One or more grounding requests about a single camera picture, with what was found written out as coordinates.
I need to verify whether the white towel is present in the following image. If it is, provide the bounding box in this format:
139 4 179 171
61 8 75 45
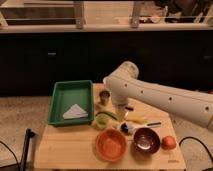
63 104 88 119

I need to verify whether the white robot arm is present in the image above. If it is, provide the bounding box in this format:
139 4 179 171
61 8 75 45
103 61 213 132

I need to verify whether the black rectangular block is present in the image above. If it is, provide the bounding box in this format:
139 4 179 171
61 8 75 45
125 106 134 111

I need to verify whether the green cucumber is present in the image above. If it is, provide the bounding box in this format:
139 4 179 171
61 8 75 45
95 111 119 120

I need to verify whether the small metal cup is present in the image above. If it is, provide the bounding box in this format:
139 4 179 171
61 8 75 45
99 90 110 106

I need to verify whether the orange bowl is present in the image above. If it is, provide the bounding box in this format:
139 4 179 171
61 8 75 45
95 129 127 162

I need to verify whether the dark brown bowl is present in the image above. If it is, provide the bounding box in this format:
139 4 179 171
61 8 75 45
133 128 160 155

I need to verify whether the orange fruit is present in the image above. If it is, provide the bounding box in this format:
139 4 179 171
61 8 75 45
162 136 176 150

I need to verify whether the green plastic tray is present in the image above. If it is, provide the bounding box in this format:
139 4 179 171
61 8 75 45
48 80 94 127

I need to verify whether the black clamp stand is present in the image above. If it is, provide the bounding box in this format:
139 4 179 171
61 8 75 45
20 129 35 171

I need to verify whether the dish brush with handle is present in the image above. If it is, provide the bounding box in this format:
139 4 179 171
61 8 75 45
120 122 161 134

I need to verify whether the black cable right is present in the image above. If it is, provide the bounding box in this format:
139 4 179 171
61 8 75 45
178 136 213 171

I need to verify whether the black cable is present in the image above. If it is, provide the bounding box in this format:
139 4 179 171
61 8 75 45
178 136 213 171
0 140 22 170

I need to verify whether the black cable left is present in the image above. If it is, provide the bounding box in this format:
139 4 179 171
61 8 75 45
0 140 22 170

